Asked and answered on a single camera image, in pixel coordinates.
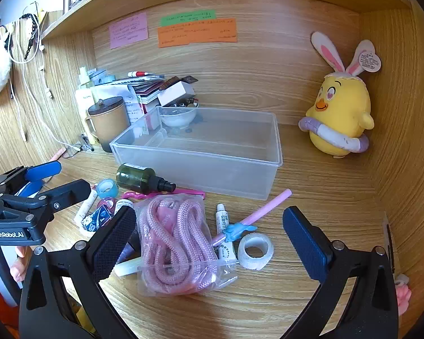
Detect person's left hand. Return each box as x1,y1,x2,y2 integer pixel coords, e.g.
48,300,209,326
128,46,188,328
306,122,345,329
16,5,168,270
10,246,33,283

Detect white bowl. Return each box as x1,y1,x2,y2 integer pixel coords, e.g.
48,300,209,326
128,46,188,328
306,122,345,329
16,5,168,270
159,106,198,128

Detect dark green spray bottle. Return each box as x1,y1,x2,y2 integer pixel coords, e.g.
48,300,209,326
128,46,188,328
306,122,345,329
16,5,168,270
116,163,177,194

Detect stack of books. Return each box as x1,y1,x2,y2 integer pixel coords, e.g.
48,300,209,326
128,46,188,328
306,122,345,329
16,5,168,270
109,75,170,106

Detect small blue box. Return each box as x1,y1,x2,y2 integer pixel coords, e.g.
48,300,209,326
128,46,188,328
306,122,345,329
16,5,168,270
84,207,116,233

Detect light blue tape roll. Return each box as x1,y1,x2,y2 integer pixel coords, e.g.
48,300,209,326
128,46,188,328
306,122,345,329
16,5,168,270
97,179,119,198

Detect clear bottle white cap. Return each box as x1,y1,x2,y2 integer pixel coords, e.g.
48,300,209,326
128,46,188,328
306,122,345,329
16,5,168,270
78,66,94,90

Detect white ointment tube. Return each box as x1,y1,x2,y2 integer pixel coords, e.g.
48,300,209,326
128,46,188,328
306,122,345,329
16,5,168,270
216,203,239,262

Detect pink scissors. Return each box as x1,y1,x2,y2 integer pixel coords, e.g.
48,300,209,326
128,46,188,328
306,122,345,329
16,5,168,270
122,189,206,203

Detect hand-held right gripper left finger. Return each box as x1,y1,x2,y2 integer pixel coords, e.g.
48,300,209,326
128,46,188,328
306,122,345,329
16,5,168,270
19,205,138,339

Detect white cable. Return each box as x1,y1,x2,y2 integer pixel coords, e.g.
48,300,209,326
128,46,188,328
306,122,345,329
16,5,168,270
7,2,83,153

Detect clear plastic storage box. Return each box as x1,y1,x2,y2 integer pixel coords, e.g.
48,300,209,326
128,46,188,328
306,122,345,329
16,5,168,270
109,107,283,201

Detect white cardboard box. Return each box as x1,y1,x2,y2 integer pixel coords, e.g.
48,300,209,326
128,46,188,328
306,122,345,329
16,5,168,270
157,81,196,107

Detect pink pen with blue bow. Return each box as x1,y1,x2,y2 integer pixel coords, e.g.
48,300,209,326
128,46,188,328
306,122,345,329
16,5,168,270
212,188,293,246

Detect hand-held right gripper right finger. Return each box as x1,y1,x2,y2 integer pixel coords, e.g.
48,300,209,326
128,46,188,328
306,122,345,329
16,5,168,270
279,205,400,339

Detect white cream tube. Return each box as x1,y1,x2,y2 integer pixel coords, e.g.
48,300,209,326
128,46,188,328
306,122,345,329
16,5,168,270
75,190,98,225

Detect brown mug with lid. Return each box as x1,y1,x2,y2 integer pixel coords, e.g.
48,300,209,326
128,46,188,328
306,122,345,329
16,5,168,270
85,96,131,152

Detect pink rope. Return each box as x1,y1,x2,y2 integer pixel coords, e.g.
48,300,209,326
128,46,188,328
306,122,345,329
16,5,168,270
134,195,238,296

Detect yellow chick plush toy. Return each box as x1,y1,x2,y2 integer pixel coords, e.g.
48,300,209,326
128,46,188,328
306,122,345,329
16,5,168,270
298,31,382,159

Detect pink sticky note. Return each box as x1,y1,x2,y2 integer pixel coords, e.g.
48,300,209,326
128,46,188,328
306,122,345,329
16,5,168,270
109,12,149,50

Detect pink white small figure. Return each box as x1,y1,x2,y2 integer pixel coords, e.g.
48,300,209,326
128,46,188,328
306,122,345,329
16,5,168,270
394,273,412,316

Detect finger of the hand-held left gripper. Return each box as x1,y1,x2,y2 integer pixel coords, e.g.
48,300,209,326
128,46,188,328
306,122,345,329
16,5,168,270
2,179,92,227
0,160,63,198

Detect purple tape roll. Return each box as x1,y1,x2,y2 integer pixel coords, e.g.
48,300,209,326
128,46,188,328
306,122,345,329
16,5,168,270
98,197,118,213

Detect pale green tube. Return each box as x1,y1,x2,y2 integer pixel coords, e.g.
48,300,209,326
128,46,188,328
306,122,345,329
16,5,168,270
114,257,142,277

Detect small white bottle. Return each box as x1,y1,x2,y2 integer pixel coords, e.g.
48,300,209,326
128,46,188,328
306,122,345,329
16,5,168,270
114,199,133,217

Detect orange sticky note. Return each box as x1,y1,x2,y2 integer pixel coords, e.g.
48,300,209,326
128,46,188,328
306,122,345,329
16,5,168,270
158,18,238,49

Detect white tape roll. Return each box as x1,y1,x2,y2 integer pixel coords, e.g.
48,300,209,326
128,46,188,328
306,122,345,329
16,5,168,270
237,234,274,270

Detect green sticky note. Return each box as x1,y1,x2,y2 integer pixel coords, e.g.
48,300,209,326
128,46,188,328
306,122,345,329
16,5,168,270
160,8,217,27

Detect white printed packet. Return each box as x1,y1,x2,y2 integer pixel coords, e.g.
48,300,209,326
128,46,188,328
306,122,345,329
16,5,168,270
124,85,144,125

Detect white lotion bottle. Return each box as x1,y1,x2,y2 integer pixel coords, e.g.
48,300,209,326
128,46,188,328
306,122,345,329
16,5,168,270
75,88,94,128

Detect black beaded chain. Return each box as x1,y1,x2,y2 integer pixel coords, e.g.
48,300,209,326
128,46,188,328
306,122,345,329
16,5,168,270
19,12,40,63

